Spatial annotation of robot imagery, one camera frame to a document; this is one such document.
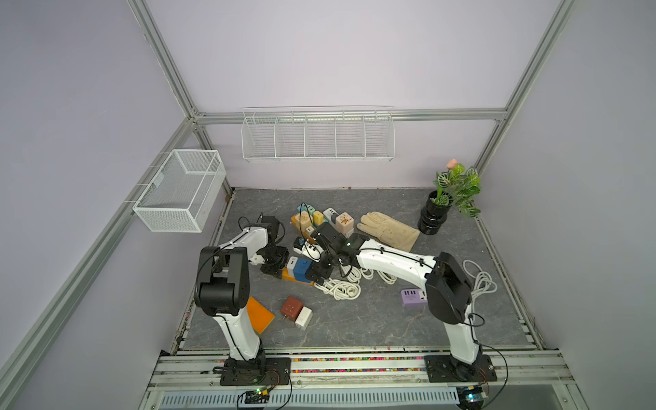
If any artificial plant in black pot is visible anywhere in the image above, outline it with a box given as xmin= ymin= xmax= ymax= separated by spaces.
xmin=418 ymin=159 xmax=481 ymax=235

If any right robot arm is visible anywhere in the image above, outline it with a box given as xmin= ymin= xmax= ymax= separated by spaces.
xmin=294 ymin=223 xmax=483 ymax=367

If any purple power strip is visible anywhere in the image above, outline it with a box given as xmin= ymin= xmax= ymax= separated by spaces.
xmin=400 ymin=289 xmax=428 ymax=308

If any red cube socket adapter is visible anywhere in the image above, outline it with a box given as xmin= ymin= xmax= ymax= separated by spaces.
xmin=280 ymin=297 xmax=304 ymax=322

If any white grey power strip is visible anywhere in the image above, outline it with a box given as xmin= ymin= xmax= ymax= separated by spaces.
xmin=323 ymin=208 xmax=339 ymax=225

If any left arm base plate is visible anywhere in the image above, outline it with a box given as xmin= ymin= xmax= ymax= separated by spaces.
xmin=213 ymin=357 xmax=291 ymax=386

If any white usb charger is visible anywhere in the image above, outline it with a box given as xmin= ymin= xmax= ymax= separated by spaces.
xmin=295 ymin=307 xmax=314 ymax=330

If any pink cube socket adapter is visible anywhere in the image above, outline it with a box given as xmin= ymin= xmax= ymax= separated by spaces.
xmin=335 ymin=212 xmax=355 ymax=237

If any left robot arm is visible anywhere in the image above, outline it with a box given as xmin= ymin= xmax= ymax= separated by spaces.
xmin=194 ymin=215 xmax=290 ymax=362

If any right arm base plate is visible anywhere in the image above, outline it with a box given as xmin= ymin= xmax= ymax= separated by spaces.
xmin=424 ymin=354 xmax=498 ymax=384

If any white mesh wall basket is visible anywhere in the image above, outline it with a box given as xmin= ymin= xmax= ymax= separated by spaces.
xmin=133 ymin=150 xmax=227 ymax=233

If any white wire wall shelf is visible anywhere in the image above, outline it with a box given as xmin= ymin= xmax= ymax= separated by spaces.
xmin=241 ymin=106 xmax=396 ymax=161

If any orange power strip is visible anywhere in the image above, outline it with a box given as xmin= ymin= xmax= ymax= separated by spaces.
xmin=282 ymin=268 xmax=313 ymax=285

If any orange sponge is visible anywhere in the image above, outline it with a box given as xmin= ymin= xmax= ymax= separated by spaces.
xmin=246 ymin=297 xmax=275 ymax=335

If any beige work glove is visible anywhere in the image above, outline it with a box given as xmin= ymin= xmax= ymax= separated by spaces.
xmin=357 ymin=212 xmax=420 ymax=252

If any blue cube socket adapter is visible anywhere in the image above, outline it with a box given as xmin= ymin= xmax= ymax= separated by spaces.
xmin=293 ymin=258 xmax=313 ymax=285

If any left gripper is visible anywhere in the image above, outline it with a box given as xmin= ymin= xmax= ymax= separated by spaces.
xmin=259 ymin=245 xmax=290 ymax=278

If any yellow plug adapter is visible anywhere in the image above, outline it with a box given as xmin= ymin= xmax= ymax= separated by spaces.
xmin=313 ymin=210 xmax=325 ymax=227

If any beige cube socket adapter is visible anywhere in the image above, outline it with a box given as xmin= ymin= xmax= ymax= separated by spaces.
xmin=290 ymin=211 xmax=314 ymax=234

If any teal power strip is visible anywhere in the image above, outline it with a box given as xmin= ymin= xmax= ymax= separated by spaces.
xmin=297 ymin=203 xmax=316 ymax=215

